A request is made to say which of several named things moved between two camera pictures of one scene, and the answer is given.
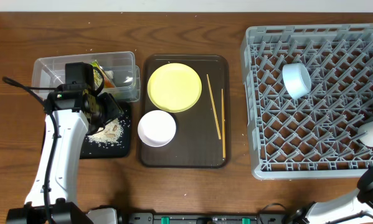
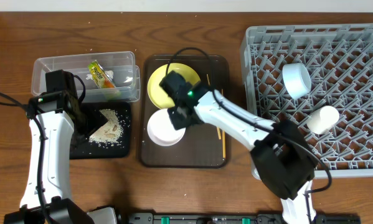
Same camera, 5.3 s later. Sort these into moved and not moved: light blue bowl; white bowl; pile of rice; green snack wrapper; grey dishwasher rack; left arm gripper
Moved: white bowl; left arm gripper
Not moved: green snack wrapper; light blue bowl; pile of rice; grey dishwasher rack
